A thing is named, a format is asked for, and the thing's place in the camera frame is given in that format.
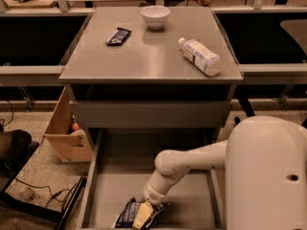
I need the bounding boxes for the open grey middle drawer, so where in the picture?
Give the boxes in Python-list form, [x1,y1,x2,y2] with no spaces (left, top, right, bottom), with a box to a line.
[79,129,225,230]

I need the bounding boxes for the closed grey top drawer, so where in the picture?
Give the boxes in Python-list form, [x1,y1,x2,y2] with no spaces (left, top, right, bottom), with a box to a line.
[69,101,231,128]

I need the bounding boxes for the white plastic bottle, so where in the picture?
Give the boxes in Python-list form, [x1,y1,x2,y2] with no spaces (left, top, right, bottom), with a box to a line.
[177,37,222,77]

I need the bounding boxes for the blue chip bag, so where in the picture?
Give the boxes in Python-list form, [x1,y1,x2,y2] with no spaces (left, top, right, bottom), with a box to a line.
[114,197,169,230]

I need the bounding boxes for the black cable on floor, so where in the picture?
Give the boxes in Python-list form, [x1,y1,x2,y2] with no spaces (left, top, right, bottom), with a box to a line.
[13,176,80,211]

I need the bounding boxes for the black cart base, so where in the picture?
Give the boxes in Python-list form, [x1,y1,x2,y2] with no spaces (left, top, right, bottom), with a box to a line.
[0,141,88,230]

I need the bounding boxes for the orange fruit in box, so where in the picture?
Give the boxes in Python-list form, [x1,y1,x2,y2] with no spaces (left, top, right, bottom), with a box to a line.
[71,123,80,131]

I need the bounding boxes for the dark snack bar wrapper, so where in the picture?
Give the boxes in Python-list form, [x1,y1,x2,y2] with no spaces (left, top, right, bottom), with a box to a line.
[106,28,131,46]

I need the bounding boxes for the white ceramic bowl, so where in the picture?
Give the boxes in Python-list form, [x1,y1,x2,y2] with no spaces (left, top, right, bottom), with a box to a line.
[141,6,170,30]

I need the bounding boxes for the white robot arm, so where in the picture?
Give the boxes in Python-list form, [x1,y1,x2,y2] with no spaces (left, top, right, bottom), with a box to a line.
[132,116,307,230]

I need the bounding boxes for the dark bag on left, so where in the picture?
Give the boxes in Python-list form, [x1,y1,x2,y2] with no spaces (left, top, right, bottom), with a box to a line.
[0,129,32,173]

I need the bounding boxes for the grey drawer cabinet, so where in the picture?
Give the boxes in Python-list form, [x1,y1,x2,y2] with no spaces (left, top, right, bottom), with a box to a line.
[59,5,244,230]

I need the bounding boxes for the grey metal rail left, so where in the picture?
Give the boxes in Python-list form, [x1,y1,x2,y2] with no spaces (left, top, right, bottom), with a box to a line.
[0,66,63,86]

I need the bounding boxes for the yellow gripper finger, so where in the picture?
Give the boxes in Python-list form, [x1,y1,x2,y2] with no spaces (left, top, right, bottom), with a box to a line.
[132,201,154,230]

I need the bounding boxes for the cardboard box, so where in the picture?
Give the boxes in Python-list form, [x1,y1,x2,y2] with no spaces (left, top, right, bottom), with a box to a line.
[44,88,92,162]

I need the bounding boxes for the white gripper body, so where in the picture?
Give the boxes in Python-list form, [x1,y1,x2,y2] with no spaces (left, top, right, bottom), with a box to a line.
[142,184,167,205]

